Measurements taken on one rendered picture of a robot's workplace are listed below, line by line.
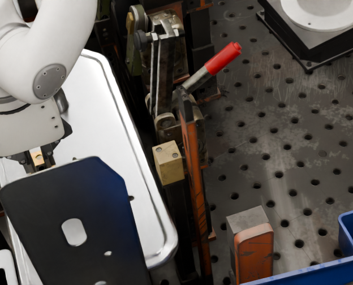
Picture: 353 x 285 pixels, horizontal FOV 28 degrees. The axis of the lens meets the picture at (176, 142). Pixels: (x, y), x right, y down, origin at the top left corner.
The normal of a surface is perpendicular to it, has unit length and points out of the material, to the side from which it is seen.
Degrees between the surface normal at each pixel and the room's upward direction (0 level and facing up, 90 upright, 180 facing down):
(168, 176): 90
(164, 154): 0
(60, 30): 66
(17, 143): 93
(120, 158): 0
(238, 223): 0
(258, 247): 90
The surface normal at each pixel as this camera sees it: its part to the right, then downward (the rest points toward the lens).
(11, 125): 0.26, 0.75
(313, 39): -0.12, -0.55
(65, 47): 0.69, 0.41
